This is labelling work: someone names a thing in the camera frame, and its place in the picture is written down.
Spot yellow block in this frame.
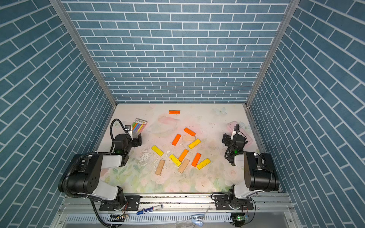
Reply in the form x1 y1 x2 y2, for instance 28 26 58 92
169 154 182 167
196 158 211 170
188 139 201 149
151 145 163 156

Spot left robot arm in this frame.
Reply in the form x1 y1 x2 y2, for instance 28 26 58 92
59 134 142 210

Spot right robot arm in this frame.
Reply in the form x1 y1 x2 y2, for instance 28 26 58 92
222 131 279 201

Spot chalk box coloured sticks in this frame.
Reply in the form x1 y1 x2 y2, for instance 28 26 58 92
132 118 148 134

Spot natural wood block left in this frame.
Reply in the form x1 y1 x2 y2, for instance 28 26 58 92
156 160 165 176

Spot natural wood block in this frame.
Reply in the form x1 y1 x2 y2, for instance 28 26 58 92
178 159 190 173
182 135 196 142
156 160 165 176

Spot natural wood block centre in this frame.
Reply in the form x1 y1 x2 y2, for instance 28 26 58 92
182 135 196 142

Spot light orange block centre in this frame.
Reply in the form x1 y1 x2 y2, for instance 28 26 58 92
178 149 189 162

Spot natural wood block lower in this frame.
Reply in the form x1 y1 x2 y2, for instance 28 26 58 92
178 159 190 173

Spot small circuit board green led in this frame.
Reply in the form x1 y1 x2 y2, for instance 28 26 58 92
230 212 246 228

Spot clear tape scraps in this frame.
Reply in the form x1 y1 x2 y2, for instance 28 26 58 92
176 214 204 228

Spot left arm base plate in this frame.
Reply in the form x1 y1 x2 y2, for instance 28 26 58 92
99 195 141 211

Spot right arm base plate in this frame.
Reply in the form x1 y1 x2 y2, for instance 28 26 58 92
211 192 254 211

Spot blue handled screwdriver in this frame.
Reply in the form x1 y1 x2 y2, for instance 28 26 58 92
136 204 163 215

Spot wire connector bundle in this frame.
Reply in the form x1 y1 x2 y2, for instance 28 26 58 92
108 214 129 223

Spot aluminium front rail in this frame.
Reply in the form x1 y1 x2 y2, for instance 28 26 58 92
59 192 295 213

